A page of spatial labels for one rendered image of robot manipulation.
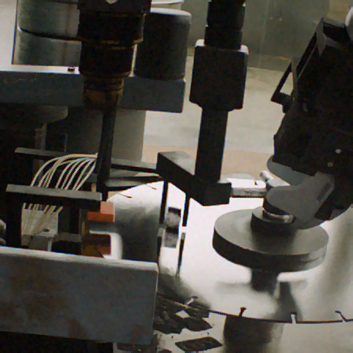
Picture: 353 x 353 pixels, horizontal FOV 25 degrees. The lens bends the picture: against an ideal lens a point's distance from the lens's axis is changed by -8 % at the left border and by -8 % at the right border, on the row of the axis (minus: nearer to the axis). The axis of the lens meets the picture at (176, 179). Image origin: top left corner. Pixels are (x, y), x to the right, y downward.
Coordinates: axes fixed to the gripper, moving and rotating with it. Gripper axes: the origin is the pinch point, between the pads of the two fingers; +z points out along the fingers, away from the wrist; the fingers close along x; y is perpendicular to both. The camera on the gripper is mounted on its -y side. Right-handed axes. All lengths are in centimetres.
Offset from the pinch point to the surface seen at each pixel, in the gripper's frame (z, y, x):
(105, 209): 5.9, 16.5, -0.2
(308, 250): 1.8, -1.0, 2.1
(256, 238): 3.4, 3.5, 0.8
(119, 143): 52, 10, -53
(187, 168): 0.6, 11.1, -2.4
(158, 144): 69, -1, -72
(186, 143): 71, -7, -76
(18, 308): -0.5, 22.7, 16.6
